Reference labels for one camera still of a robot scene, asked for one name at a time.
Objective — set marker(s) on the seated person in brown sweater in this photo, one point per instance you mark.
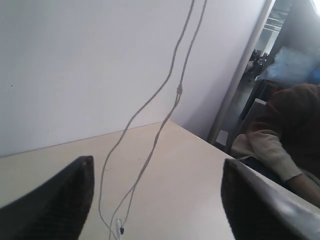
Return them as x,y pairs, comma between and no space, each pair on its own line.
285,137

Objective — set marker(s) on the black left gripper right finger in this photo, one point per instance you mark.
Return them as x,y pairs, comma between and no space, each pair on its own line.
259,209

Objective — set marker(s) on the blue plastic bag pile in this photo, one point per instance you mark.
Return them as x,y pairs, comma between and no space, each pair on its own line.
291,67

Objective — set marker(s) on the grey metal door frame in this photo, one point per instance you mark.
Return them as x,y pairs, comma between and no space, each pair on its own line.
235,80

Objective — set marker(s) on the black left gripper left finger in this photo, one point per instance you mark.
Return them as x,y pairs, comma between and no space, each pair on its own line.
56,210

